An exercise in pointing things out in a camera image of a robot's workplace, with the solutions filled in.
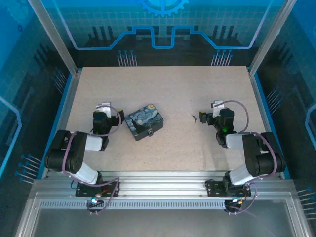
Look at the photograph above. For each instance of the small lit circuit board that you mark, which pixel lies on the small lit circuit board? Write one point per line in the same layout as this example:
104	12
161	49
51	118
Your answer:
95	201
234	202

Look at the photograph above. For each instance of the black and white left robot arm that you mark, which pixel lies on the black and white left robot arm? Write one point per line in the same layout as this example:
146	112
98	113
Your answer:
74	153

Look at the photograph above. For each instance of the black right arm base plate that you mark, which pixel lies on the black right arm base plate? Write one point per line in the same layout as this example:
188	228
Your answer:
214	188

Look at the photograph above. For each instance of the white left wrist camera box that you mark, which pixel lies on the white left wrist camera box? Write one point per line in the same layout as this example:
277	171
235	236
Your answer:
103	108

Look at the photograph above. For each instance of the starry night painted tin box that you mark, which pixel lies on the starry night painted tin box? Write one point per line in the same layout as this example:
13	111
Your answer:
142	118

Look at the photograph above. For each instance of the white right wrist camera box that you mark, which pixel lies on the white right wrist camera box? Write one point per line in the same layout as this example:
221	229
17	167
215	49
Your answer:
218	103

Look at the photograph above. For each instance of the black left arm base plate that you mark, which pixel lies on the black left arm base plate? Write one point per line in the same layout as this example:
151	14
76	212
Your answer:
84	191

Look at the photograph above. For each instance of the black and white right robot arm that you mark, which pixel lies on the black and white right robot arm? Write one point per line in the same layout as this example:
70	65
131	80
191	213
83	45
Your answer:
254	153

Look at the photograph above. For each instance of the aluminium frame post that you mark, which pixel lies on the aluminium frame post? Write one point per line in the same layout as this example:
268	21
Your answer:
56	39
269	39

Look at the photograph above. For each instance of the long aluminium mounting rail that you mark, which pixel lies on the long aluminium mounting rail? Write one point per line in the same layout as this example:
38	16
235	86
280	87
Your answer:
163	184

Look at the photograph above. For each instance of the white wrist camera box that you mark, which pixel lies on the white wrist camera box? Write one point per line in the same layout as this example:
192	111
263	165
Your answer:
218	103
103	108

